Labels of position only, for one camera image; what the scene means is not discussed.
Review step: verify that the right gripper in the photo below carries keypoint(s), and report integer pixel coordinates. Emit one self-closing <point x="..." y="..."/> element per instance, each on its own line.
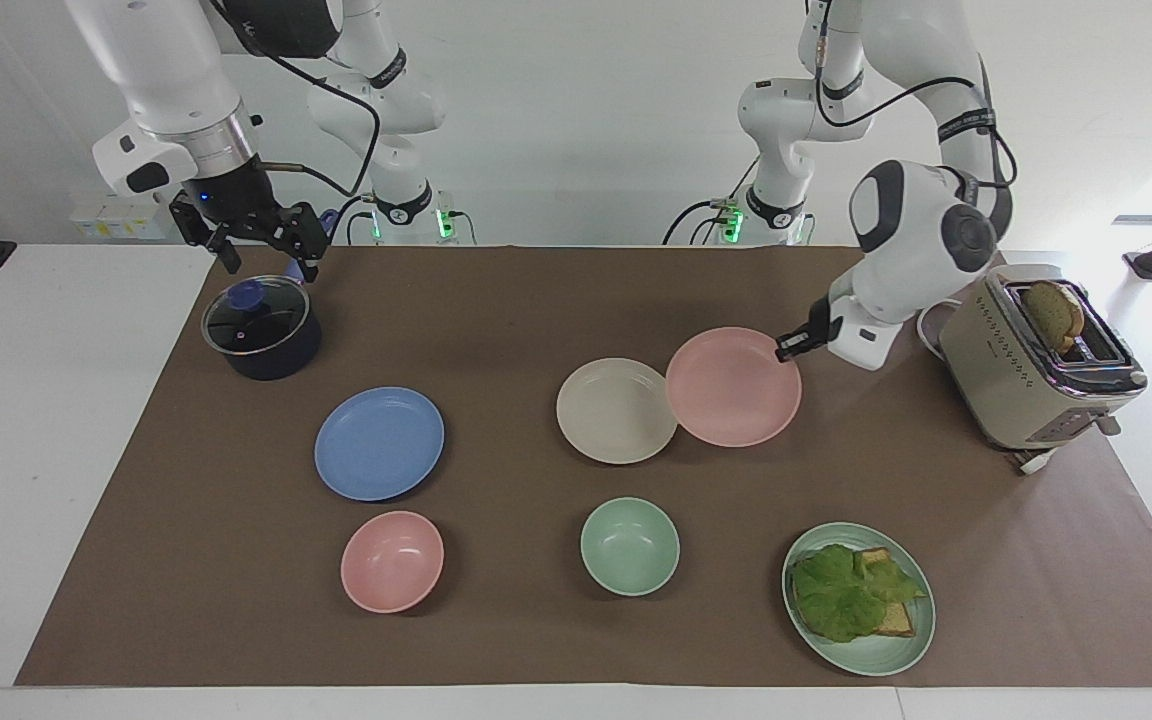
<point x="228" y="190"/>

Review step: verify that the pink plate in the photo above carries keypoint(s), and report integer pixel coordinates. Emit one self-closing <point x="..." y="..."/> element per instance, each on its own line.
<point x="733" y="388"/>

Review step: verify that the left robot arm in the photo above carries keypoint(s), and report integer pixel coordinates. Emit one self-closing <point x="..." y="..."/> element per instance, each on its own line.
<point x="921" y="240"/>

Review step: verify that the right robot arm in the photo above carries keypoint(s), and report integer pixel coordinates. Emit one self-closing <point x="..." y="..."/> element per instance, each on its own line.
<point x="166" y="70"/>

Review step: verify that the glass lid with blue knob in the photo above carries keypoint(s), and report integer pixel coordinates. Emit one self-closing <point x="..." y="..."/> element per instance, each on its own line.
<point x="256" y="318"/>

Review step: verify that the dark blue pot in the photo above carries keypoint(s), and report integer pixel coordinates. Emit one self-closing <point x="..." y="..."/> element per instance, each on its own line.
<point x="276" y="355"/>

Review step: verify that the white power strip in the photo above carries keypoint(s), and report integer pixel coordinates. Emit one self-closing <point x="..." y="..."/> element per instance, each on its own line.
<point x="121" y="218"/>

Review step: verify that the blue plate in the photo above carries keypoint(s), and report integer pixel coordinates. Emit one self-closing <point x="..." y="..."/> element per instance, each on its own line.
<point x="379" y="444"/>

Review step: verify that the pink bowl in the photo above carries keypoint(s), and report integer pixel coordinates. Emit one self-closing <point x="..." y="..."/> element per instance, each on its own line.
<point x="392" y="562"/>

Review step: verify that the beige plate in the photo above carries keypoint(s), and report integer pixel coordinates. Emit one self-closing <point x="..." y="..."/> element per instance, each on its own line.
<point x="611" y="412"/>

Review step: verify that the green bowl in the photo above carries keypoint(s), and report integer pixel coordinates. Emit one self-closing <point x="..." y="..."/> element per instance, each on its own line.
<point x="630" y="545"/>

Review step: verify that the green lettuce leaf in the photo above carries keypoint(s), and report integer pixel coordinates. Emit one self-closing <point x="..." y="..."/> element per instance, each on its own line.
<point x="841" y="595"/>

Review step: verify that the toasted bread slice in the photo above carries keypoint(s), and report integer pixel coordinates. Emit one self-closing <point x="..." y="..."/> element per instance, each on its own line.
<point x="898" y="620"/>

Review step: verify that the green plate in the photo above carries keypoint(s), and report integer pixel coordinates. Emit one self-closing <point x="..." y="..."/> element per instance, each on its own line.
<point x="876" y="655"/>

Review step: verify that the silver toaster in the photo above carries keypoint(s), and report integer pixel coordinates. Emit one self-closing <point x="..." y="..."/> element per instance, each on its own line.
<point x="1011" y="385"/>

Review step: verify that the brown bread slice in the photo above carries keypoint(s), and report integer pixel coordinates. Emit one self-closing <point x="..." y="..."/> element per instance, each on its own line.
<point x="1051" y="315"/>

